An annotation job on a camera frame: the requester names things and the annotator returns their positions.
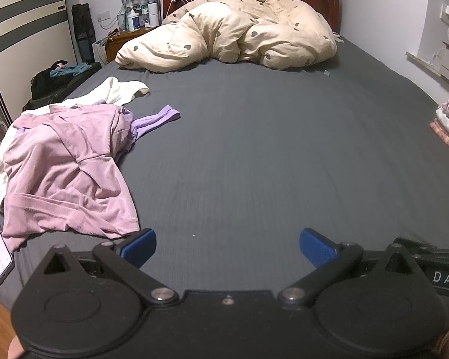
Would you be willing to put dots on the teal clothing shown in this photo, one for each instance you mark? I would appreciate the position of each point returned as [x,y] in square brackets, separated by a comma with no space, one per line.
[71,70]

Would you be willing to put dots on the white knit cardigan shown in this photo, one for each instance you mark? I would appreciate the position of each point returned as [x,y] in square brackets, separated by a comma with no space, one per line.
[116,89]

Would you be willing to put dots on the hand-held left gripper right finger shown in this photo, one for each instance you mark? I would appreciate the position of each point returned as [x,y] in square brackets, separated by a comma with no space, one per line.
[314,246]

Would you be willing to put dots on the white cylinder humidifier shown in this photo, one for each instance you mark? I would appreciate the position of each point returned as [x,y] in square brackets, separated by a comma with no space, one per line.
[153,13]

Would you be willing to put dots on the white lotion bottle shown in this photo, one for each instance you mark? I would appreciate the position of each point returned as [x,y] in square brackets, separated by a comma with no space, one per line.
[133,20]

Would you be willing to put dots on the white grey striped wardrobe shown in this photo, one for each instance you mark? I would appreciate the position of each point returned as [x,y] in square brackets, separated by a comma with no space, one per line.
[22,26]

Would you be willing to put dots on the pink plaid folded garment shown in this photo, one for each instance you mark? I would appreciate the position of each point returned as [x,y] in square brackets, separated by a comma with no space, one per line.
[447,140]

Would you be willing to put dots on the clear cup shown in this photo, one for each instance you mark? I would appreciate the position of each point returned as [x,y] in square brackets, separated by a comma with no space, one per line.
[121,22]

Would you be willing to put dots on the beige heart print duvet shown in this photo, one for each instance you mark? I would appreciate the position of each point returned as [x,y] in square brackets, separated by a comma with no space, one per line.
[228,26]

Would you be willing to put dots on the black duffel bag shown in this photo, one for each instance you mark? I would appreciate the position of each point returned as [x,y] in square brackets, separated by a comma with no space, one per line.
[52,84]

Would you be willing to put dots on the black upright bag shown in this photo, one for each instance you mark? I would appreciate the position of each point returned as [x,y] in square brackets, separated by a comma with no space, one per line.
[83,30]

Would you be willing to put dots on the purple camisole top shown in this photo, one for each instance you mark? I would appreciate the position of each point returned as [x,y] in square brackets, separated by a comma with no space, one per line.
[161,117]

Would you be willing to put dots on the pink top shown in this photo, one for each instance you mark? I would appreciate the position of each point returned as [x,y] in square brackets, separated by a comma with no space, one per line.
[60,164]

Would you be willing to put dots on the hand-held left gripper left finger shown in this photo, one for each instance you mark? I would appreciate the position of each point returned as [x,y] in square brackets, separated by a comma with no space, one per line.
[142,243]

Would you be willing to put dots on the wooden nightstand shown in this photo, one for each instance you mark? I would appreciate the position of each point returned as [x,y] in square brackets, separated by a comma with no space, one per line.
[123,43]

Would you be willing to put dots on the white paper bag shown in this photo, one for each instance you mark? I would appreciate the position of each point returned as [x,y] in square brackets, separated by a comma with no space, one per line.
[99,50]

